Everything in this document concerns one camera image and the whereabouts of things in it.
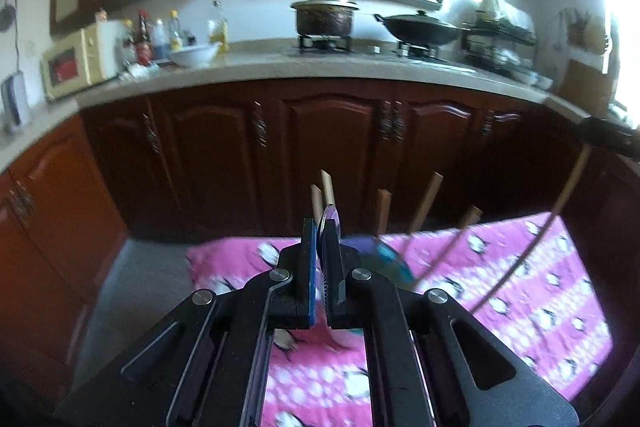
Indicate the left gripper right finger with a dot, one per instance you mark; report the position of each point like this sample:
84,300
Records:
430,362

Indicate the cream microwave oven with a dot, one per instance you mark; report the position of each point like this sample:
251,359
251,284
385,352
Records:
83,59

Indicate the yellow oil bottle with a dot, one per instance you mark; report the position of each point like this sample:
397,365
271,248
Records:
218,28

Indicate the metal spoon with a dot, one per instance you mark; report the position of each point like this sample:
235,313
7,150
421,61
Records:
330,221

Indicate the white bowl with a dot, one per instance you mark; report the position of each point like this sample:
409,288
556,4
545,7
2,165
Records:
195,56

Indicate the brown wooden chopstick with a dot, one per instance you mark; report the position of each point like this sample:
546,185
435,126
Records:
382,211

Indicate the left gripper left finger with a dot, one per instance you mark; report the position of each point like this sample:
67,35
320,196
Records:
205,363

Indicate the white teal-rimmed utensil cup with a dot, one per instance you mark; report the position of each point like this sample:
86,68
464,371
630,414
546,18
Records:
385,256

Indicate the dark cooking pot with lid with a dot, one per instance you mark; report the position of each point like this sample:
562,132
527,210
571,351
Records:
326,18

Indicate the pale bamboo chopstick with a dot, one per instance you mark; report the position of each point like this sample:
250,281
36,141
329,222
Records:
317,203

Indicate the chopstick on towel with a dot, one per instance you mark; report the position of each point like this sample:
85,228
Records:
567,191

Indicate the light bamboo chopstick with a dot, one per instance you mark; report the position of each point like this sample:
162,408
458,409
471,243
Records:
327,188

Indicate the long brown chopstick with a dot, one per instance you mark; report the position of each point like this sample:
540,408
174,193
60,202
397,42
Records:
471,217

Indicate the black wok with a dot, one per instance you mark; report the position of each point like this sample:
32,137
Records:
419,29

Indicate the pink penguin towel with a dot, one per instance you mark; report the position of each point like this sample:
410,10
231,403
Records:
548,314

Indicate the black dish rack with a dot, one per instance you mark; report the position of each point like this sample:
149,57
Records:
498,46

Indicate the dark wood base cabinets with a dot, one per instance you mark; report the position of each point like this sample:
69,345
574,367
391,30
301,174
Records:
238,159

